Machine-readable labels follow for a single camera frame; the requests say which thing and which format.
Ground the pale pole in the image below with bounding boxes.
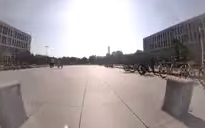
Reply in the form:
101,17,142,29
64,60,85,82
198,25,205,68

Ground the row of trees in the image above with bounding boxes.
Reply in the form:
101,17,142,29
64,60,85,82
9,49,164,66

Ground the grey concrete slab pavement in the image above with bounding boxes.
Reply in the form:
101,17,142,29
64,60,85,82
0,64,205,128

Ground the row of parked bicycles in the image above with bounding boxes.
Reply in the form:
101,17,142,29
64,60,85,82
122,59,205,80

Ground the concrete block bollard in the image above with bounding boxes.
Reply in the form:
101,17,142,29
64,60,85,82
0,80,28,128
161,78,195,118

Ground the lamp pole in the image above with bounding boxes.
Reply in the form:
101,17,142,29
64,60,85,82
44,45,50,57

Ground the grey long office building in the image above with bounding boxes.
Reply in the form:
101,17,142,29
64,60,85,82
142,9,205,66

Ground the pale long office building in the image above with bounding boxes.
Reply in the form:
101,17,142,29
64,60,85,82
0,15,33,64

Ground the distant slim tower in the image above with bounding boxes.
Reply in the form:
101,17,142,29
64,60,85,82
106,45,111,56

